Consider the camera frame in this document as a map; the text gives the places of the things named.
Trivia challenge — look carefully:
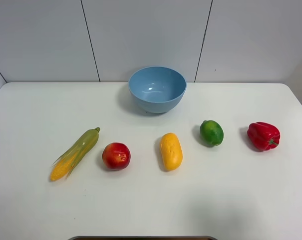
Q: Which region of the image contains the yellow mango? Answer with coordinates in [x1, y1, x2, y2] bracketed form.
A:
[159, 133, 183, 171]

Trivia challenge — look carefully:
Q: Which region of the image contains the red apple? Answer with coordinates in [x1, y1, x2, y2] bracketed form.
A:
[102, 142, 131, 170]

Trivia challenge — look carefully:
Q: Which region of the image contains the green lime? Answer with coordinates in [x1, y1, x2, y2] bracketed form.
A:
[200, 120, 224, 146]

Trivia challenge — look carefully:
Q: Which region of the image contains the blue plastic bowl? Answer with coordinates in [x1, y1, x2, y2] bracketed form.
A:
[128, 66, 187, 114]

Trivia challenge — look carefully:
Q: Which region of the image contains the corn cob with husk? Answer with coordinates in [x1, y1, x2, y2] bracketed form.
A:
[49, 127, 100, 182]

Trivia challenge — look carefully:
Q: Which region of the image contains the red bell pepper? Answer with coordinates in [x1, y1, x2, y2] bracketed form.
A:
[247, 122, 281, 152]

